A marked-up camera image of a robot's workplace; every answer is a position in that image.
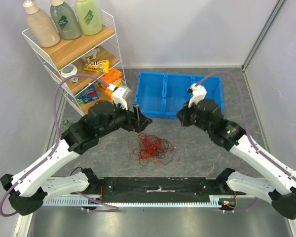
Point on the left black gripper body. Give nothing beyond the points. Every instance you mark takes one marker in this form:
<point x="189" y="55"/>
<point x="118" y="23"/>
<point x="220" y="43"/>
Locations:
<point x="128" y="123"/>

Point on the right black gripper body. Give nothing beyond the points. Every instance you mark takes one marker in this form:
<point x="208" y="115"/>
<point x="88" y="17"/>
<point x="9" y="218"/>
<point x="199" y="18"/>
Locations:
<point x="185" y="116"/>

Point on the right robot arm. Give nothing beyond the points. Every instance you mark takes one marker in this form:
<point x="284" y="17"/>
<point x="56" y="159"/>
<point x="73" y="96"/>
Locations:
<point x="278" y="187"/>

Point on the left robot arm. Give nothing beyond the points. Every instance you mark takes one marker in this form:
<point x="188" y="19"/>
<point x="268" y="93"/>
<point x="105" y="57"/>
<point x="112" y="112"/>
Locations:
<point x="30" y="188"/>

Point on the blue three-compartment bin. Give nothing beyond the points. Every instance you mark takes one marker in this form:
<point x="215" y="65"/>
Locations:
<point x="163" y="94"/>

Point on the orange snack boxes stack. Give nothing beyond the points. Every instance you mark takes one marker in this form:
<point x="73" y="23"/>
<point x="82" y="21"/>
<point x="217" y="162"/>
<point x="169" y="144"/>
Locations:
<point x="112" y="77"/>

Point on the blue snack packet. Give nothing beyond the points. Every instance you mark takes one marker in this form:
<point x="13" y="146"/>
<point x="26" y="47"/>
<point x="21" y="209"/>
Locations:
<point x="86" y="96"/>

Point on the yellow candy bag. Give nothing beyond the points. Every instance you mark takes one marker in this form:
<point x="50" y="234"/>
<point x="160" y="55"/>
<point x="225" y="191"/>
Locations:
<point x="101" y="66"/>

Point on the left glass bottle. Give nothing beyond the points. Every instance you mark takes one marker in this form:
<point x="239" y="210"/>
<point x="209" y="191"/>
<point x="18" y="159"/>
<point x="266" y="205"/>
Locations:
<point x="65" y="122"/>

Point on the white tub container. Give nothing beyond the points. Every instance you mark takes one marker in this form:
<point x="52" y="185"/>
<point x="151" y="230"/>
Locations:
<point x="91" y="54"/>

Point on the white paper cup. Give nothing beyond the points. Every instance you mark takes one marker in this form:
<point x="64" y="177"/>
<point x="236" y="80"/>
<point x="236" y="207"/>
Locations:
<point x="69" y="71"/>

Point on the dark green pump bottle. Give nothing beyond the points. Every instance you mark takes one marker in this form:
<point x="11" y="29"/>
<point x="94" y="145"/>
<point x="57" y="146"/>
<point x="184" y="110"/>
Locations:
<point x="65" y="20"/>

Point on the light green pump bottle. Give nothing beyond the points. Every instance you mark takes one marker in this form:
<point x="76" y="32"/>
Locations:
<point x="88" y="16"/>

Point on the beige pump bottle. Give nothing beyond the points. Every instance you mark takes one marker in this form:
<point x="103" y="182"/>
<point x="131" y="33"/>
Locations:
<point x="40" y="24"/>

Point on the aluminium corner profile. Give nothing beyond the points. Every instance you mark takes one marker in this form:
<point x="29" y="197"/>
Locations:
<point x="263" y="33"/>

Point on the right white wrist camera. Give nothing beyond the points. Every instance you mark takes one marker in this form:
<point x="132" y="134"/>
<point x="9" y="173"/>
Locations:
<point x="197" y="92"/>

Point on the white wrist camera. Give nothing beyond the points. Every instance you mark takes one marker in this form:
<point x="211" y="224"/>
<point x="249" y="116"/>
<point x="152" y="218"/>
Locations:
<point x="119" y="95"/>
<point x="197" y="92"/>

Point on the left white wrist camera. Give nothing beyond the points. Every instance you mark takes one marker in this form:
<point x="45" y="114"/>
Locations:
<point x="119" y="95"/>

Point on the white wire shelf rack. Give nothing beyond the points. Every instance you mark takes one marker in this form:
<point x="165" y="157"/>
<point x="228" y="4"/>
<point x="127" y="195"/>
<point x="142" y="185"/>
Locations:
<point x="70" y="52"/>

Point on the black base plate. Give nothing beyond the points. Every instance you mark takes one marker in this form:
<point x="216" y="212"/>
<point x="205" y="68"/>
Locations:
<point x="157" y="189"/>

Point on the slotted cable duct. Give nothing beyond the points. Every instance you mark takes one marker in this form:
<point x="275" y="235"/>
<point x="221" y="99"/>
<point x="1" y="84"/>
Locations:
<point x="79" y="201"/>

